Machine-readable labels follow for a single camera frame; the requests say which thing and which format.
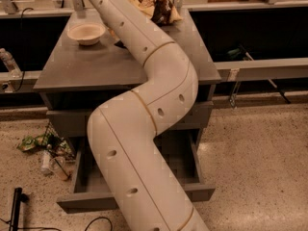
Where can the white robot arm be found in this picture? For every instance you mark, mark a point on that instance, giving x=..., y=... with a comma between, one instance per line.
x=122, y=130

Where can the grey drawer cabinet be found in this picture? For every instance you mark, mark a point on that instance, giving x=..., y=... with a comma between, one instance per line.
x=82, y=77

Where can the closed grey upper drawer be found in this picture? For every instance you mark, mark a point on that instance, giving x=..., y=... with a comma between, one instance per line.
x=73, y=123

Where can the open grey lower drawer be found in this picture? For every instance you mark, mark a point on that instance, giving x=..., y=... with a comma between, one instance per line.
x=90, y=192

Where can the crumpled brown chip bag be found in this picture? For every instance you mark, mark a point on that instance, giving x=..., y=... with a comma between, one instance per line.
x=161, y=12

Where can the white paper bowl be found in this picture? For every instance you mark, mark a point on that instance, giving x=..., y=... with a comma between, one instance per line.
x=86, y=34

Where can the clear plastic cup on floor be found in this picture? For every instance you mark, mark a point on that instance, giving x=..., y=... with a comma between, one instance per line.
x=57, y=166

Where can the small bottle on floor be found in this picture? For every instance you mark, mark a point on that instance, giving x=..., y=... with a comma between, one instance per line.
x=45, y=160

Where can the green snack bag on floor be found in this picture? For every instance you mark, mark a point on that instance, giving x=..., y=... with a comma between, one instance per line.
x=29, y=143

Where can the clear plastic water bottle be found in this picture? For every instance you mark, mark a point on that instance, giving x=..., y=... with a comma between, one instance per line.
x=7, y=58

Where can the black stand on floor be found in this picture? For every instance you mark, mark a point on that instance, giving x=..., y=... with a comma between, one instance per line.
x=19, y=197

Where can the grey metal rail right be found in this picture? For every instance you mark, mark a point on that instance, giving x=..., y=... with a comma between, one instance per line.
x=263, y=69

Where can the grey metal rail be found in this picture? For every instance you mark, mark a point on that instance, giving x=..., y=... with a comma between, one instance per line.
x=25, y=84
x=263, y=69

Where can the grey metal rail left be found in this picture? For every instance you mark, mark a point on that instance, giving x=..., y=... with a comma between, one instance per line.
x=25, y=84

